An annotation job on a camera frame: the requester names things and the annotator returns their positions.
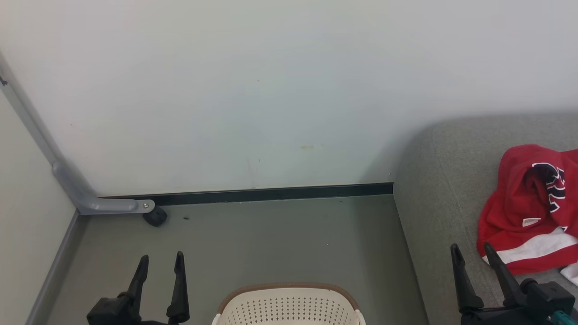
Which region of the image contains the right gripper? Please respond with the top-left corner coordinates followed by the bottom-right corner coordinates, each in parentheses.
top-left (450, 243), bottom-right (576, 325)

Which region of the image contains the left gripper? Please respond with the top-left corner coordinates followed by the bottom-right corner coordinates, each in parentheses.
top-left (87, 251), bottom-right (190, 325)

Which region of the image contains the red garment with black print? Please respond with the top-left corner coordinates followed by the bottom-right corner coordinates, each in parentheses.
top-left (485, 144), bottom-right (578, 235)

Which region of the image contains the grey fabric sofa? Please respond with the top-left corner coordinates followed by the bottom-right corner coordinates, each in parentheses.
top-left (393, 113), bottom-right (578, 325)

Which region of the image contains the black rubber foot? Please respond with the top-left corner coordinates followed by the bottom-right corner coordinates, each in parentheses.
top-left (143, 206), bottom-right (168, 227)

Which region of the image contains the grey skirting strip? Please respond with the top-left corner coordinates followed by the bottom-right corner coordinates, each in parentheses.
top-left (25, 212), bottom-right (89, 325)

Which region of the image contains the cream perforated laundry basket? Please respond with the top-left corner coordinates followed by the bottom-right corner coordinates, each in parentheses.
top-left (211, 283), bottom-right (366, 325)

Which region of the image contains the black skirting strip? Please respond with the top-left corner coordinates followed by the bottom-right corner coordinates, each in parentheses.
top-left (102, 182), bottom-right (394, 206)

